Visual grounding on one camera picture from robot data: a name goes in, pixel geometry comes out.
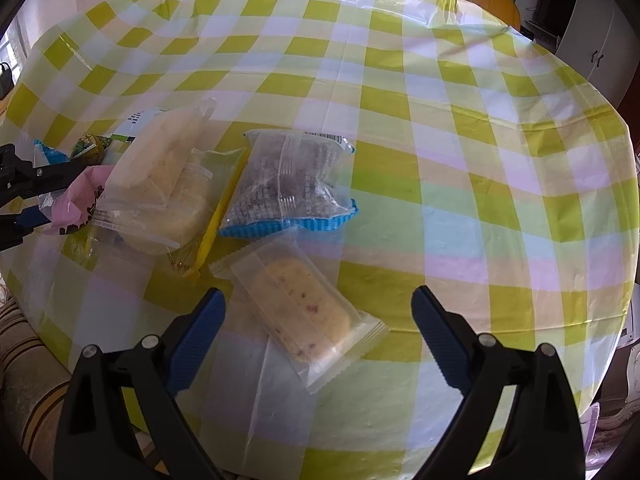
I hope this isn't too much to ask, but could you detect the clear blue-edged snack packet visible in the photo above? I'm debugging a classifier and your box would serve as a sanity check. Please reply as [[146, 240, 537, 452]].
[[220, 129, 360, 239]]

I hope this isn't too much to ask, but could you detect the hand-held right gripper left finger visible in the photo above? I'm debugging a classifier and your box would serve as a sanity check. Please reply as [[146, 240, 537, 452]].
[[52, 287, 227, 480]]

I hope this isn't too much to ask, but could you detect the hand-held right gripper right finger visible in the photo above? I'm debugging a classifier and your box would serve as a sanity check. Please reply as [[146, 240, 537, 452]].
[[410, 285, 588, 480]]

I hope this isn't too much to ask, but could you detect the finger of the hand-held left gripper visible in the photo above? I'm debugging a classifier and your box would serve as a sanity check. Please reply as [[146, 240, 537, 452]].
[[0, 144, 97, 206], [0, 204, 55, 252]]

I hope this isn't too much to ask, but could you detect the white cabinet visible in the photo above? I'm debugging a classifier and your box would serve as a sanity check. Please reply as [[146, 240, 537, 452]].
[[492, 0, 640, 111]]

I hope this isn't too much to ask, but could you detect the blue and white snack packet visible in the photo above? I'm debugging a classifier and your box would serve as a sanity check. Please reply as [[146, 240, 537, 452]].
[[32, 139, 71, 166]]

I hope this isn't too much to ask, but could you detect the small pink printed snack packet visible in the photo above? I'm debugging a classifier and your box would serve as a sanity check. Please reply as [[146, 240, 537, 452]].
[[42, 165, 113, 236]]

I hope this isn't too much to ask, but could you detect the green pea snack packet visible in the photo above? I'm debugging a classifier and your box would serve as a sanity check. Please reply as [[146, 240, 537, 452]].
[[70, 132, 108, 163]]

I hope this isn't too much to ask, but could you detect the clear yellow cake packet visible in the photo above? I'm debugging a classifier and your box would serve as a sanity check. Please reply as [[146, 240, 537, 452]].
[[165, 162, 215, 246]]

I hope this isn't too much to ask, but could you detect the yellow stick snack packet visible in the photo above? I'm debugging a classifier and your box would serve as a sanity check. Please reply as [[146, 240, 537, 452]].
[[182, 147, 251, 280]]

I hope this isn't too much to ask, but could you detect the green checkered tablecloth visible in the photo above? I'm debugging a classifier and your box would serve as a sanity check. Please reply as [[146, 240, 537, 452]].
[[0, 0, 640, 480]]

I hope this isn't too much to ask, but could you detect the clear cake slice packet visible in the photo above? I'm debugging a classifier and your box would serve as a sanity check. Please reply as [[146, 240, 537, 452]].
[[210, 234, 390, 395]]

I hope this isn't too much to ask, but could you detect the clear bread packet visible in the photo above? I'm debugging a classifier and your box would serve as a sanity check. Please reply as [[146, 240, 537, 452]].
[[92, 99, 217, 256]]

